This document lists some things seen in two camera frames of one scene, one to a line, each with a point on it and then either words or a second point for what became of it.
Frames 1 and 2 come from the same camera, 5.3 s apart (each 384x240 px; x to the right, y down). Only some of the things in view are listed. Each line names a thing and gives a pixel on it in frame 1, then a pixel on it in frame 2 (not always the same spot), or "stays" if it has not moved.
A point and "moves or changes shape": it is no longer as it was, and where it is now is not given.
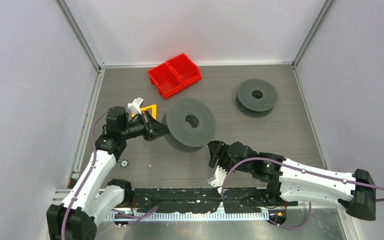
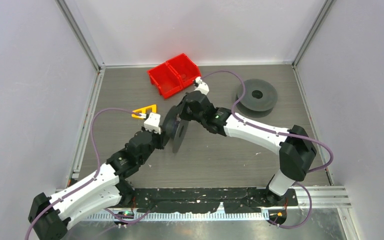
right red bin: (187, 71) stays
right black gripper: (217, 149) to (181, 110)
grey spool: (191, 122) moves or changes shape
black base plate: (236, 200) stays
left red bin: (165, 78) stays
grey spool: (256, 98) stays
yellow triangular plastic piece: (154, 110) stays
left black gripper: (153, 129) to (159, 137)
